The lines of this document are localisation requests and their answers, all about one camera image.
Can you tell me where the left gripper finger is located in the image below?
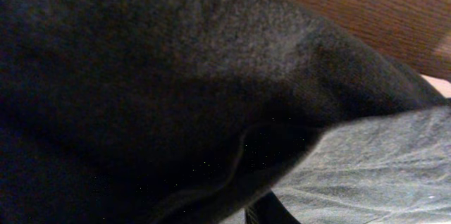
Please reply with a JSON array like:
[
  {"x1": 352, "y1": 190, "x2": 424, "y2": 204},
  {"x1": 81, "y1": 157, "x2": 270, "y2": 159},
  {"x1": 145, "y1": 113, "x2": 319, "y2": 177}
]
[{"x1": 245, "y1": 191, "x2": 301, "y2": 224}]

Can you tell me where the dark green t-shirt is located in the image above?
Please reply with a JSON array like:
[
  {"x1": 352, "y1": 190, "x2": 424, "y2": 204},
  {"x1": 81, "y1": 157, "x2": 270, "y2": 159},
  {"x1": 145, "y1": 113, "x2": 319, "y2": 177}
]
[{"x1": 1, "y1": 0, "x2": 450, "y2": 223}]

